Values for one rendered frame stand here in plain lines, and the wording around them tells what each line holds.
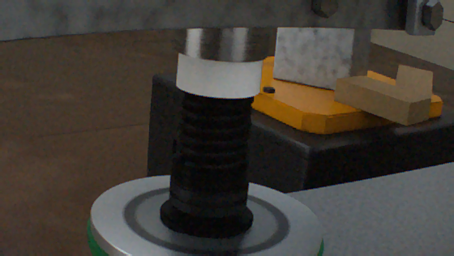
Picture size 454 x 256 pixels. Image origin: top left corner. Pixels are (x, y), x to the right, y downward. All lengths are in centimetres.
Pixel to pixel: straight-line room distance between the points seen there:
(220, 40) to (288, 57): 107
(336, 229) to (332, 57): 85
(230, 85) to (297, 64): 105
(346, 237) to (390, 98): 69
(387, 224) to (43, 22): 52
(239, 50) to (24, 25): 21
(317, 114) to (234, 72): 84
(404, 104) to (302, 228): 80
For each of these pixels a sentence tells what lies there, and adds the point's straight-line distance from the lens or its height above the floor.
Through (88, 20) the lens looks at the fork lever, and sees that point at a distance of 42.
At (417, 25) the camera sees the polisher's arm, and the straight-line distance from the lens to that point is 67.
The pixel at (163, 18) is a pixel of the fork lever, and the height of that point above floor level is 108.
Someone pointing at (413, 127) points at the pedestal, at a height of 74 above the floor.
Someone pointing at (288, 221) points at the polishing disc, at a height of 88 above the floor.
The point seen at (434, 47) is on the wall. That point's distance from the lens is 704.
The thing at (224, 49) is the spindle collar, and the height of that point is 104.
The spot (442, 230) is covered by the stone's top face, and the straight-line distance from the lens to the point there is 82.
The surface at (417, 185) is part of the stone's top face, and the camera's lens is 95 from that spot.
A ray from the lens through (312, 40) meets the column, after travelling 158.
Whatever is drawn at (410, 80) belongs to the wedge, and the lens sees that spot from 171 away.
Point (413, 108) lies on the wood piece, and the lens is 141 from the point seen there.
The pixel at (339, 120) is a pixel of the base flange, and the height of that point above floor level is 77.
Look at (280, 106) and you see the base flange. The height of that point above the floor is 77.
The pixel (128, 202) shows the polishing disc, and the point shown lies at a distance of 65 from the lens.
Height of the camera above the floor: 114
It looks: 17 degrees down
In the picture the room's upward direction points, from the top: 5 degrees clockwise
